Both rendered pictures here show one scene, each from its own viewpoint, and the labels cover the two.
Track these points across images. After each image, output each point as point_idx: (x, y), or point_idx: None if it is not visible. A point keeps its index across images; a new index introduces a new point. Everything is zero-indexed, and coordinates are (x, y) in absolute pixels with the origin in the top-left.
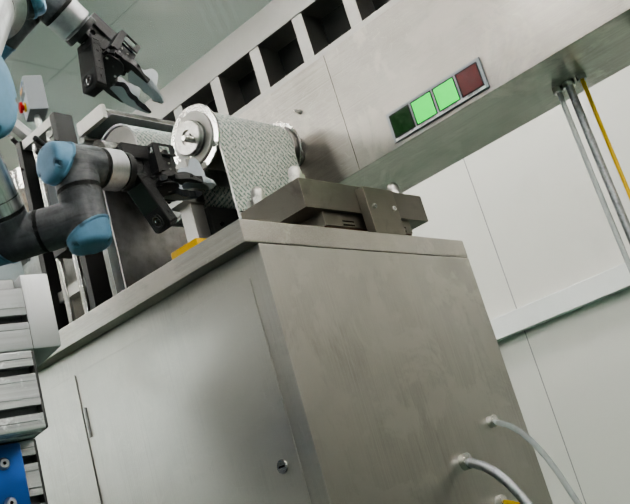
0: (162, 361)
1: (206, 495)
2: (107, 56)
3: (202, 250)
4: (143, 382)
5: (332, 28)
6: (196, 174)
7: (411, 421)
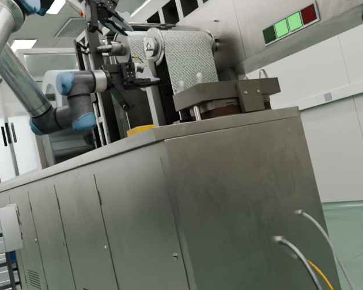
0: (125, 183)
1: (144, 252)
2: (99, 8)
3: (137, 138)
4: (118, 189)
5: None
6: (147, 76)
7: (250, 224)
